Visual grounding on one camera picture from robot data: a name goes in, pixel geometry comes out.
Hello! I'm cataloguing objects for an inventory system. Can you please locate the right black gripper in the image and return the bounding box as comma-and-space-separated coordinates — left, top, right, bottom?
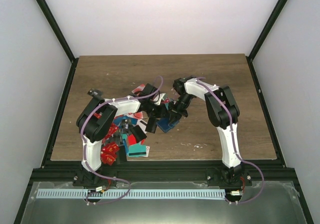
168, 94, 194, 125

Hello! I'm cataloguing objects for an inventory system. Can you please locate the red card carried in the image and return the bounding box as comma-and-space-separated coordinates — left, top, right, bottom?
161, 97, 171, 104

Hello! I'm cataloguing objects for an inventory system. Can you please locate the blue leather card holder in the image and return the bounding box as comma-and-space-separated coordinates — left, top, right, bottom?
156, 118, 180, 133

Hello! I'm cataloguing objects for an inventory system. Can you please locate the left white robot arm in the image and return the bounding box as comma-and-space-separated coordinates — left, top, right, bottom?
76, 84, 173, 186

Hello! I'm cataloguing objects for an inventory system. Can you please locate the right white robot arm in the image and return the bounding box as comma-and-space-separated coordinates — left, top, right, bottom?
168, 76, 242, 186

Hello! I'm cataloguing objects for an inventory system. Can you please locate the white pink card top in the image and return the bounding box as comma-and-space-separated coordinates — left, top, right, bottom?
132, 84, 145, 94

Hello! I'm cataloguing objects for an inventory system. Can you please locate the black card right pile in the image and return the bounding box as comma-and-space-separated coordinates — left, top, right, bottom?
145, 118, 158, 134

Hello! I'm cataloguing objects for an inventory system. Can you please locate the black card pile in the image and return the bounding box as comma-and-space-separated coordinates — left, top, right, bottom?
145, 118, 158, 134
115, 146, 127, 165

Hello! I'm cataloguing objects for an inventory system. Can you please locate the small black card far left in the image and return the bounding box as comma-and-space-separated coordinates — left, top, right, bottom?
87, 88, 103, 97

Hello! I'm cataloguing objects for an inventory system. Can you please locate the teal card bottom pile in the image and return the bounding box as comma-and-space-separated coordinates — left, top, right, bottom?
127, 144, 150, 157

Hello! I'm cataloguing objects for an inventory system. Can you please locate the black card bottom pile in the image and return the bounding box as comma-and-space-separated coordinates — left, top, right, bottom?
115, 146, 127, 165

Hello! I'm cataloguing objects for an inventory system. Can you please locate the red VIP card bottom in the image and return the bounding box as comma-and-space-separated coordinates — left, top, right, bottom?
100, 142, 120, 166

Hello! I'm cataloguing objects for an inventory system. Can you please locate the light blue slotted strip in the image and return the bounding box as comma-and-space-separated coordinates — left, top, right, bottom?
36, 189, 226, 200

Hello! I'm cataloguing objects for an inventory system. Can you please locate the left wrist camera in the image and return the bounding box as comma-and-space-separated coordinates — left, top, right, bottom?
153, 93, 167, 106

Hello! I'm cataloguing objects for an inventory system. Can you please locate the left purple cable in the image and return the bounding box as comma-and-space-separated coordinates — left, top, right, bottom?
79, 75, 165, 206

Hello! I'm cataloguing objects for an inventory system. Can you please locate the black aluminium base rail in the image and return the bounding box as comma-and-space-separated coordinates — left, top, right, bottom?
30, 160, 298, 188

